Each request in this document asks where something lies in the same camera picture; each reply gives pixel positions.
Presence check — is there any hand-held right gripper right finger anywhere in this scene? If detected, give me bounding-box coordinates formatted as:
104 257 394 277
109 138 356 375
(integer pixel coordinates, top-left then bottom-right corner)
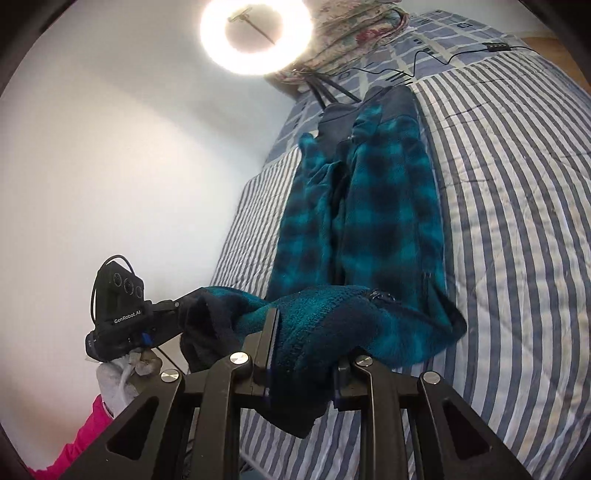
332 353 533 480

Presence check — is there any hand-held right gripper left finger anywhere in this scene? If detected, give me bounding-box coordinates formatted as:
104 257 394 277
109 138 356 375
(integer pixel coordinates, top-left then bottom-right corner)
60 307 282 480

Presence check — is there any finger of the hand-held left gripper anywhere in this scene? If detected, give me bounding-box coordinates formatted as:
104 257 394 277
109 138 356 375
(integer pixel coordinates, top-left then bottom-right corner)
150 288 206 320
139 318 185 350

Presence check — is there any teal plaid fleece jacket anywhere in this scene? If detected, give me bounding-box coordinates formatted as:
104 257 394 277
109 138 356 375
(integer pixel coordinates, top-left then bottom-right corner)
178 85 468 439

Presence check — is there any person's left forearm pink sleeve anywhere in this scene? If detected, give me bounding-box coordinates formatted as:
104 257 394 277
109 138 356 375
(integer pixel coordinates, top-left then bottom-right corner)
25 394 116 479

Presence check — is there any person's left hand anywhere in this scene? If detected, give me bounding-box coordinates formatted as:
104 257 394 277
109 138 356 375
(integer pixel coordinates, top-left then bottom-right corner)
95 350 163 420

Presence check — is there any blue white striped bed sheet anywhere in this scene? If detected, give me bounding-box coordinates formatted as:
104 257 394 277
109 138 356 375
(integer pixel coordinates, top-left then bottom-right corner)
210 51 591 480

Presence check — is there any black tripod stand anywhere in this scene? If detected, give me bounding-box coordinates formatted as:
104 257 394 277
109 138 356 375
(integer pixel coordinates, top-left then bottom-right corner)
290 67 362 110

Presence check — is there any floral pillow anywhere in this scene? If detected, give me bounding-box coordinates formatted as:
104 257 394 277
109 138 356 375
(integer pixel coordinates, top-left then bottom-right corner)
265 0 413 86

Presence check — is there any blue grey patterned quilt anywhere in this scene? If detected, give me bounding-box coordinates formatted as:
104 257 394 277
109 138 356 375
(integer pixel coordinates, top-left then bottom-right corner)
264 7 551 163

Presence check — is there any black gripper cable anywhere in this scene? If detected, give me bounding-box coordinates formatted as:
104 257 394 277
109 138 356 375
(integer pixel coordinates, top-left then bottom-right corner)
90 255 137 325

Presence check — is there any white ring light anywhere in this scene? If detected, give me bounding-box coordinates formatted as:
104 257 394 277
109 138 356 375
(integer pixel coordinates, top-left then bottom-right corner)
199 0 315 77

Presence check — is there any black cable with inline controller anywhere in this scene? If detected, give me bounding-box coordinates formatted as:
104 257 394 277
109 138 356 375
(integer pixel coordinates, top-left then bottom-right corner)
336 41 537 88

